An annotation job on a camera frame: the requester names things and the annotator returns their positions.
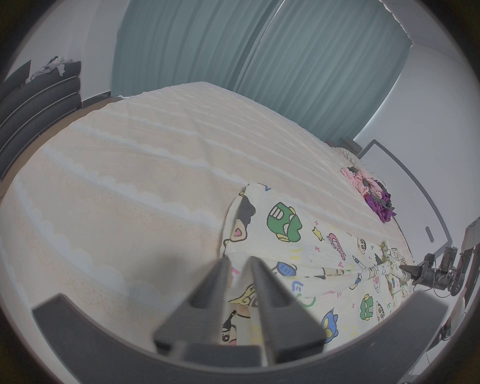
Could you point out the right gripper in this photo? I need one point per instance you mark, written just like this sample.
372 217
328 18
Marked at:
425 277

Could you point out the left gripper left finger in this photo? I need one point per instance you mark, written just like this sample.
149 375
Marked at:
195 330

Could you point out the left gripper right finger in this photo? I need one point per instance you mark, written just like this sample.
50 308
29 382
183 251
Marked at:
292 333

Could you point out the white printed pyjama top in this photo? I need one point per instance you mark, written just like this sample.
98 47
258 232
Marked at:
318 255

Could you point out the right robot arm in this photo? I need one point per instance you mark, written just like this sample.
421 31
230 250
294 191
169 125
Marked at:
470 240

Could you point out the pile of clothes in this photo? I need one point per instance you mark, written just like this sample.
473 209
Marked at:
375 195

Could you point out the bed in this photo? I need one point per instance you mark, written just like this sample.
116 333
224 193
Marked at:
131 168

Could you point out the cream pillow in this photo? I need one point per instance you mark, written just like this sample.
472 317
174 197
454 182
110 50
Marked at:
347 153

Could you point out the grey bedside table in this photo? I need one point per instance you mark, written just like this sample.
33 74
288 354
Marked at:
343 143

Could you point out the blue-green curtain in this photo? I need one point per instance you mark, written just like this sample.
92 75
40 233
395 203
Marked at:
318 67
180 45

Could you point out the black chest of drawers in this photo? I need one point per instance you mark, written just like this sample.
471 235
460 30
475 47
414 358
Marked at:
37 108

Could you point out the pale crumpled cloth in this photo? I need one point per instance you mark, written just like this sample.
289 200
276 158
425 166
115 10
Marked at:
52 66

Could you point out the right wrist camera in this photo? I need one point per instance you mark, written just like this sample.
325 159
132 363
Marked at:
429 260

